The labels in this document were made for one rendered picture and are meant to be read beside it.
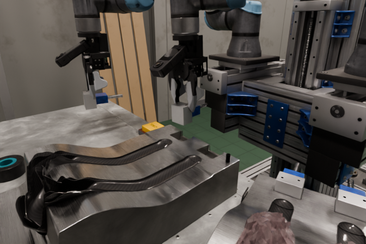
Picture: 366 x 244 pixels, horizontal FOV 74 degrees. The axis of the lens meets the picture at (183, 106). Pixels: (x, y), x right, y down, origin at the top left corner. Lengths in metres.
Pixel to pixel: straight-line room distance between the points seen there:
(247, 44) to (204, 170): 0.68
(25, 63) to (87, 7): 1.82
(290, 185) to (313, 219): 0.07
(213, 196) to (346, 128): 0.39
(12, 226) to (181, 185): 0.29
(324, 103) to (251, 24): 0.48
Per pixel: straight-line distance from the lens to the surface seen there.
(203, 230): 0.53
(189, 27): 0.65
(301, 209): 0.54
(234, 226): 0.41
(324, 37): 1.02
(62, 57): 0.84
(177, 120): 0.70
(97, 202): 0.41
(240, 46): 1.08
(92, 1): 0.83
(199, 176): 0.52
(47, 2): 2.59
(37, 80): 2.62
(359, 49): 0.87
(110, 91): 2.35
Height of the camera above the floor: 1.18
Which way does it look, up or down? 19 degrees down
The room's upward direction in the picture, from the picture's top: straight up
